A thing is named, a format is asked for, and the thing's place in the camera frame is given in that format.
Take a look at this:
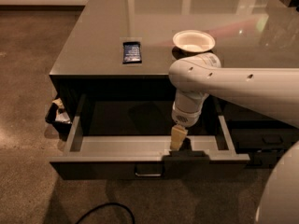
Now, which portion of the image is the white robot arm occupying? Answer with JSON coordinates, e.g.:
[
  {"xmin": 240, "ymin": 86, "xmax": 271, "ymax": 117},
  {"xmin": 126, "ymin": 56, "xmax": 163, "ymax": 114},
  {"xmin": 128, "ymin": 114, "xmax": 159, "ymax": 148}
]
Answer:
[{"xmin": 169, "ymin": 52, "xmax": 299, "ymax": 149}]

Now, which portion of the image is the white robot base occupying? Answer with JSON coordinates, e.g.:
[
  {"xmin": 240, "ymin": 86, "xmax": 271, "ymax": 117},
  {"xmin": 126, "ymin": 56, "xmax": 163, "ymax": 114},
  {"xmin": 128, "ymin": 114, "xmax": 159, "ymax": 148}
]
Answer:
[{"xmin": 254, "ymin": 141, "xmax": 299, "ymax": 224}]

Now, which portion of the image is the grey drawer cabinet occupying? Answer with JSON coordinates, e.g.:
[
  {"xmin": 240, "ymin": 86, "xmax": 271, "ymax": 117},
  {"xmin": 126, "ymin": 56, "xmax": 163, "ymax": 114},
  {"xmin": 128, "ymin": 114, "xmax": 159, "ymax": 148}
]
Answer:
[{"xmin": 49, "ymin": 0, "xmax": 299, "ymax": 170}]

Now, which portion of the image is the white bowl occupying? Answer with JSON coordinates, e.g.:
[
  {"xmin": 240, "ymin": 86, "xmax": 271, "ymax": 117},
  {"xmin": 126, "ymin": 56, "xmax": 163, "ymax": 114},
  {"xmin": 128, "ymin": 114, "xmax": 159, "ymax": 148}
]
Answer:
[{"xmin": 173, "ymin": 30, "xmax": 216, "ymax": 53}]

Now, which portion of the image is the black bin with trash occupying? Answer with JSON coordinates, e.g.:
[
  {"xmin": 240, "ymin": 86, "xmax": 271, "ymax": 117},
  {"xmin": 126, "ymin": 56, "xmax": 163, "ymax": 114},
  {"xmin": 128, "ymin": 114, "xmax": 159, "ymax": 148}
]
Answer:
[{"xmin": 45, "ymin": 97, "xmax": 72, "ymax": 134}]

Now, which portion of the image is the black floor cable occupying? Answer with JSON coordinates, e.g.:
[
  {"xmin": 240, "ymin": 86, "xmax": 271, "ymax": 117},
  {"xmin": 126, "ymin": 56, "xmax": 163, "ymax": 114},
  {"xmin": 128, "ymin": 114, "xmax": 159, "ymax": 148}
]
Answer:
[{"xmin": 74, "ymin": 202, "xmax": 136, "ymax": 224}]

